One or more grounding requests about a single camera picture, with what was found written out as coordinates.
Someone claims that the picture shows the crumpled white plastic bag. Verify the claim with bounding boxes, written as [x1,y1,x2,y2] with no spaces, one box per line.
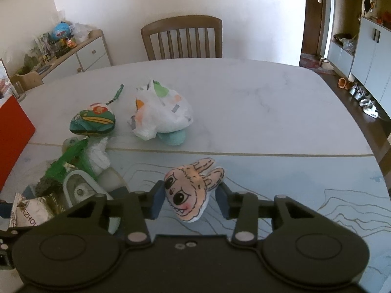
[82,136,111,176]

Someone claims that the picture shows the grey tall shoe cabinet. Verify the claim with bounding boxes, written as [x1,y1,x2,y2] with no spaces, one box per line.
[349,17,391,104]

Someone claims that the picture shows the drinking glass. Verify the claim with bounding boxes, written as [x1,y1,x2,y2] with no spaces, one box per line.
[11,81,27,102]

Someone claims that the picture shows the green patterned pouch with strap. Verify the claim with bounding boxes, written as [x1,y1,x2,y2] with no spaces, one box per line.
[70,84,124,136]

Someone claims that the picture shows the pair of grey shoes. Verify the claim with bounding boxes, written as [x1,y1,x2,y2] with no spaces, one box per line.
[349,84,366,99]

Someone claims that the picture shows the white printed plastic bag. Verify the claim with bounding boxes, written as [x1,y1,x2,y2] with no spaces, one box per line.
[128,79,194,141]

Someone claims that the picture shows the clear plastic bag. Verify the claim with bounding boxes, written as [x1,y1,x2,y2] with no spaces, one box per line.
[71,23,93,44]

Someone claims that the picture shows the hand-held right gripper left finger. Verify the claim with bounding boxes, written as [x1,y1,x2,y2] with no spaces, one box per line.
[65,181,165,246]

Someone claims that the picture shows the rabbit face plush toy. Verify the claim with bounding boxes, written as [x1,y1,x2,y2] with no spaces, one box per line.
[164,157,225,223]

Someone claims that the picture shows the blue globe toy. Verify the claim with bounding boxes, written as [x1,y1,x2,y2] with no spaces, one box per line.
[52,21,73,41]

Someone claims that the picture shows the small colourful toy boxes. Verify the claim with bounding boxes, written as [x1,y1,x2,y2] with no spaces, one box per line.
[55,37,77,56]

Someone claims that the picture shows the white plastic tub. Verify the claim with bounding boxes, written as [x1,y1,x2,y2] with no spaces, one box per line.
[63,169,114,216]

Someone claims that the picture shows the landscape picture card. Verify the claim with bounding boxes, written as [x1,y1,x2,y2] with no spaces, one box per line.
[24,32,55,68]

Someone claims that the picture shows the light blue plastic cup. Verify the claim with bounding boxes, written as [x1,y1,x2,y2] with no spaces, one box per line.
[157,129,187,146]

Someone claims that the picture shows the red door mat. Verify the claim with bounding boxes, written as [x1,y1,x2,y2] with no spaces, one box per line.
[300,54,321,68]

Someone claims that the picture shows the red box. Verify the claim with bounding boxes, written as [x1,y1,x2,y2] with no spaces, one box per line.
[0,94,36,191]

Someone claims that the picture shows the grey low bench cabinet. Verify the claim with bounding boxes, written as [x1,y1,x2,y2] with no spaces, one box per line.
[328,40,356,78]

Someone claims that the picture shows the brown wooden door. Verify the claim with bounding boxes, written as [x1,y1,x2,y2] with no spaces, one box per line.
[300,0,328,63]

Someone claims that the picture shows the white wooden sideboard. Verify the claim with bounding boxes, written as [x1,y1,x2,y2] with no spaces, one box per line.
[14,30,112,86]

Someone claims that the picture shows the foil snack packet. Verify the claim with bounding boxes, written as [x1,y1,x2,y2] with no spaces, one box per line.
[9,192,67,228]

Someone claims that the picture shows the pair of beige slippers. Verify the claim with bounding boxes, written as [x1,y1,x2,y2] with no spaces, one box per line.
[318,57,335,71]

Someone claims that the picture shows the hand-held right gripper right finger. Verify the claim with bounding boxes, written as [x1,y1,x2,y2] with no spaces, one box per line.
[215,181,318,245]

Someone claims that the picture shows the wall poster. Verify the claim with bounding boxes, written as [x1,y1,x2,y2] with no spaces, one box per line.
[363,0,379,18]

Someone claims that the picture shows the pair of white shoes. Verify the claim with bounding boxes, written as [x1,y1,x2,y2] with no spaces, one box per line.
[359,98,379,118]

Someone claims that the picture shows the grey plastic bag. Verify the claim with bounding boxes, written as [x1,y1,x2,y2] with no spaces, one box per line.
[341,36,357,53]

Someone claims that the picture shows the printed white carton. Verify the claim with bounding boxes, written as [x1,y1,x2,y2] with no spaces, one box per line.
[0,58,13,99]

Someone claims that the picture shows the wooden chair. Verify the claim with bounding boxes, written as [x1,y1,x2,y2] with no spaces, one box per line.
[141,15,223,61]

